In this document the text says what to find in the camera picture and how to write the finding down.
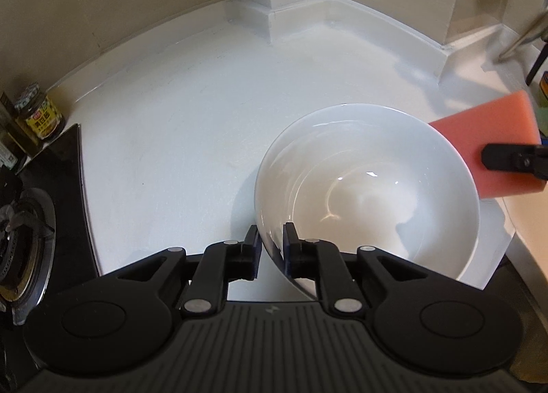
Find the black glass gas stove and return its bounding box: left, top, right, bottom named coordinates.
left=0, top=123, right=102, bottom=379

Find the gas stove burner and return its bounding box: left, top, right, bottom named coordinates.
left=0, top=187, right=57, bottom=306

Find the white ceramic bowl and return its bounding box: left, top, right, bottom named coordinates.
left=254, top=102, right=481, bottom=302

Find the black rack leg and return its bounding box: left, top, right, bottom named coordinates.
left=526, top=35, right=548, bottom=86

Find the dark bottle with black cap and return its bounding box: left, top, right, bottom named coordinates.
left=0, top=91, right=29, bottom=173

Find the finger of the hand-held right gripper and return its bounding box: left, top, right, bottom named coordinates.
left=481, top=142, right=548, bottom=183

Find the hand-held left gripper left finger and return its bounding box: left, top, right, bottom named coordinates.
left=115, top=225, right=262, bottom=320

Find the jar with yellow label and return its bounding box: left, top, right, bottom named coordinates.
left=14, top=82, right=66, bottom=146

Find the pink sponge with green scourer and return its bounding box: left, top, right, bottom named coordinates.
left=428, top=90, right=548, bottom=199

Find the glass pot lid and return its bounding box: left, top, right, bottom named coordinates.
left=498, top=8, right=548, bottom=62

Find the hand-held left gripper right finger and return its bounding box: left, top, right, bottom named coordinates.
left=283, top=222, right=429, bottom=320

